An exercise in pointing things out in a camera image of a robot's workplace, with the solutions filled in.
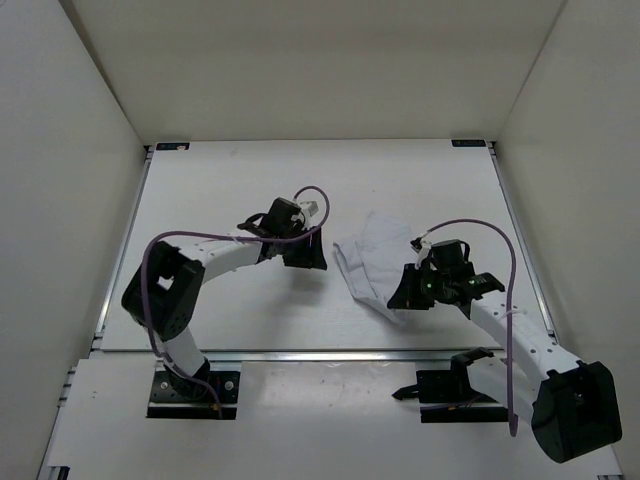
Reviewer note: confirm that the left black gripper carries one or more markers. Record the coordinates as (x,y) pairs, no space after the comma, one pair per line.
(310,255)

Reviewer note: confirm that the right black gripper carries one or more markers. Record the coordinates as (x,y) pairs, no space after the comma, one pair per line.
(406,296)

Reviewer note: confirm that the white skirt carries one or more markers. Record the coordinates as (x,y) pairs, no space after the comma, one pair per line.
(372,262)

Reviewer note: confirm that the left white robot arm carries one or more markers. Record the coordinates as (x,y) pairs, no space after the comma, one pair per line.
(162,295)

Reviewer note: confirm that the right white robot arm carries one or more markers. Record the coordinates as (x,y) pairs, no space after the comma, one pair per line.
(570,405)

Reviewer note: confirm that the right blue corner label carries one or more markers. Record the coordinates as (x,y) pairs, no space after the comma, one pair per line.
(468,143)

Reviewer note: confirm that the blue corner label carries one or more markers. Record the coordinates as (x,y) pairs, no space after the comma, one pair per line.
(172,146)
(468,143)

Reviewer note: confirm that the left blue corner label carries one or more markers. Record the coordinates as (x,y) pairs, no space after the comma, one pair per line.
(172,146)

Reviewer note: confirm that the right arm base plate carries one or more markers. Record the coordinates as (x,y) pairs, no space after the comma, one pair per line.
(444,400)

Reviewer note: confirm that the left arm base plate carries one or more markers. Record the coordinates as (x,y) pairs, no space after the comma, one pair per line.
(172,397)

